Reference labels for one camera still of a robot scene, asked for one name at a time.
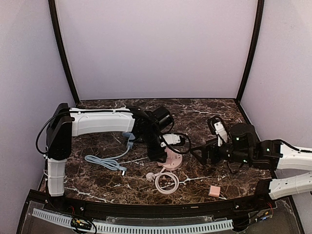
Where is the pink round power strip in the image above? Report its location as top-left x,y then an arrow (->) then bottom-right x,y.
157,147 -> 183,171

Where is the white cable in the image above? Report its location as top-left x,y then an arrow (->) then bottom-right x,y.
145,170 -> 180,195

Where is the blue power strip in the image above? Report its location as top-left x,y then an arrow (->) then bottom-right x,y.
122,132 -> 136,149

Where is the pink small plug adapter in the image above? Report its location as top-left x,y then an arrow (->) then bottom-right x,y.
208,186 -> 221,197

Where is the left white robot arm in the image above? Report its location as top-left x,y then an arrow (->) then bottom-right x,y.
43,103 -> 173,197

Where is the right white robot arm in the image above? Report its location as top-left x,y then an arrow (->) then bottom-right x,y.
191,139 -> 312,200

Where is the small circuit board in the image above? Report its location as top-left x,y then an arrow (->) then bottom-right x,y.
70,218 -> 92,230

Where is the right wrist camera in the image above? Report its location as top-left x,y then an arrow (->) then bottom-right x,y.
207,116 -> 229,147

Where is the black front table rail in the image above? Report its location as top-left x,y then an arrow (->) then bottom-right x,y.
60,196 -> 259,221

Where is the grey slotted cable duct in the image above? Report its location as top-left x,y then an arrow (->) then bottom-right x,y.
32,208 -> 234,234

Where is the right black frame post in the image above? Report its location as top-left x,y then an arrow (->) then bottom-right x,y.
235,0 -> 265,104

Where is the black frame post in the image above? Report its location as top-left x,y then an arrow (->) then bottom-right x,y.
48,0 -> 80,105
235,0 -> 265,104

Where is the left black frame post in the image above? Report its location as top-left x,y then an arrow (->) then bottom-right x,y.
48,0 -> 80,105

